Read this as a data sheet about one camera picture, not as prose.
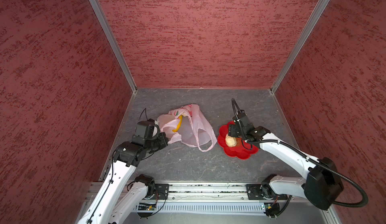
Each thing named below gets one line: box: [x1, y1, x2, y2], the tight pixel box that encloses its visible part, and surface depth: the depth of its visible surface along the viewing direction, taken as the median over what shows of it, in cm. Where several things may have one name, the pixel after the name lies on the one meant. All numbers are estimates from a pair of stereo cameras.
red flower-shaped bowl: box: [217, 121, 259, 160], surface depth 88 cm
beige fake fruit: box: [225, 135, 237, 148], surface depth 88 cm
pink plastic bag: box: [157, 103, 218, 152], surface depth 81 cm
